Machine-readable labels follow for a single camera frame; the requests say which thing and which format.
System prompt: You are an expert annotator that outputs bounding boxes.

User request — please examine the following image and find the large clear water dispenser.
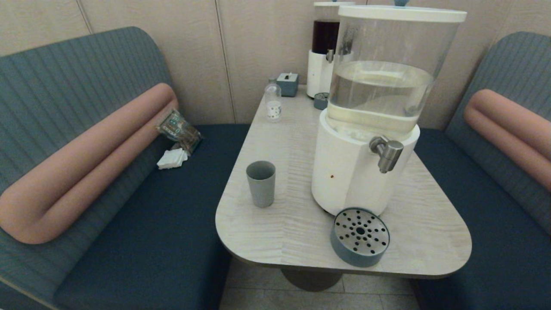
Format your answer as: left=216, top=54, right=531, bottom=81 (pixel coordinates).
left=311, top=0, right=467, bottom=217

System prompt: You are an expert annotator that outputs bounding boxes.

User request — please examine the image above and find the grey plastic cup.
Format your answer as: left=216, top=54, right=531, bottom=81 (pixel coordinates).
left=246, top=161, right=276, bottom=208

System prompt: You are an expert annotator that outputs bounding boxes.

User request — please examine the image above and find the dark drink dispenser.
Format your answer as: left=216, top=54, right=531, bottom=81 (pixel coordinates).
left=306, top=1, right=356, bottom=99

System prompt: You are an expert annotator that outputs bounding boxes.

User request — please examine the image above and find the blue-grey tissue box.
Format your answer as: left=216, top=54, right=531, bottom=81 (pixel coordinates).
left=276, top=72, right=299, bottom=97

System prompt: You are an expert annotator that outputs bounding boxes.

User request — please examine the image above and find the green snack packet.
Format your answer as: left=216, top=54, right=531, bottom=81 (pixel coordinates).
left=155, top=109, right=203, bottom=155

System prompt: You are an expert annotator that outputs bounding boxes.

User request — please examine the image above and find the small clear bottle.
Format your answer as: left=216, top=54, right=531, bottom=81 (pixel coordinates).
left=264, top=77, right=282, bottom=123

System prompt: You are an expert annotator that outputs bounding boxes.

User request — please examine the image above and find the pink bolster cushion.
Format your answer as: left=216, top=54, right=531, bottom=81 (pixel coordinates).
left=464, top=89, right=551, bottom=192
left=0, top=83, right=179, bottom=245

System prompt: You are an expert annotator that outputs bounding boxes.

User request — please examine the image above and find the white napkin stack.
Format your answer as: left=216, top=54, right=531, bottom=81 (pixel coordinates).
left=156, top=149, right=189, bottom=170

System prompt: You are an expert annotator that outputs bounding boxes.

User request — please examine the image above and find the round blue-grey drip tray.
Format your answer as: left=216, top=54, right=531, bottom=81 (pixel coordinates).
left=330, top=208, right=390, bottom=268

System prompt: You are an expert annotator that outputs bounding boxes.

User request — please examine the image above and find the steel dispenser tap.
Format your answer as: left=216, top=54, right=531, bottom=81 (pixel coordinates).
left=369, top=136, right=404, bottom=174

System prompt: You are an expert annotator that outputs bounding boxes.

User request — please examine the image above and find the teal upholstered bench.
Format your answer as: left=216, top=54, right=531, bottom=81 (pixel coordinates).
left=0, top=26, right=251, bottom=310
left=409, top=31, right=551, bottom=310

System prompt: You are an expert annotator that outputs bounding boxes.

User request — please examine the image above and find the brass table pedestal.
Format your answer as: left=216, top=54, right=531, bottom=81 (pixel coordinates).
left=281, top=268, right=345, bottom=292

